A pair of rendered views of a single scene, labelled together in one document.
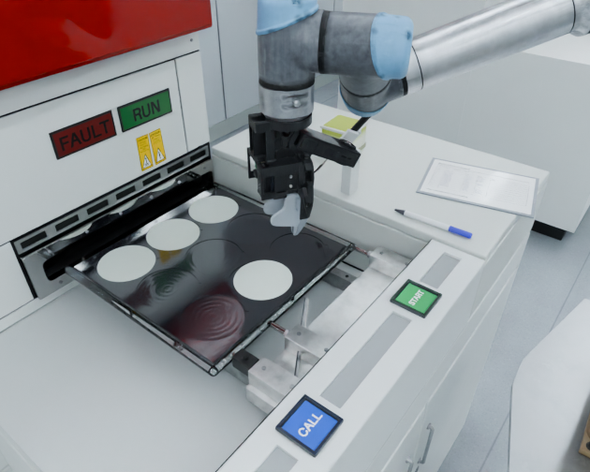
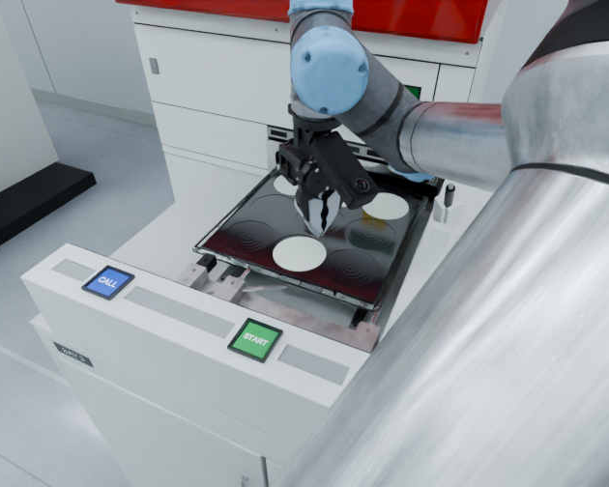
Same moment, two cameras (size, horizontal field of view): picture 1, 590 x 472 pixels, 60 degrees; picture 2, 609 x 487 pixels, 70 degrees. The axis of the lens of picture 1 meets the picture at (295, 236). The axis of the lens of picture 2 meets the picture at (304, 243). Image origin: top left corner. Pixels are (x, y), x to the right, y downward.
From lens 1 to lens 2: 0.76 m
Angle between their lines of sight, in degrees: 58
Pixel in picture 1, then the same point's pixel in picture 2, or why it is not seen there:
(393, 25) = (309, 41)
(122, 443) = (170, 243)
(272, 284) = (294, 260)
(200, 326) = (237, 232)
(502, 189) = not seen: hidden behind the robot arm
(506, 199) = not seen: hidden behind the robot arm
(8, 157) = (280, 71)
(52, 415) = (188, 211)
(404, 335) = (202, 333)
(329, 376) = (155, 288)
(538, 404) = not seen: outside the picture
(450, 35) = (459, 114)
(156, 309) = (250, 209)
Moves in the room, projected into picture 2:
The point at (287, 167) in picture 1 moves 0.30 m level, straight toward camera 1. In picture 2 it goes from (292, 157) to (72, 183)
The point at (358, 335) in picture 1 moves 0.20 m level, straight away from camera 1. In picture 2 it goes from (200, 300) to (334, 296)
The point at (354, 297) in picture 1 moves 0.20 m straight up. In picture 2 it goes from (306, 325) to (306, 228)
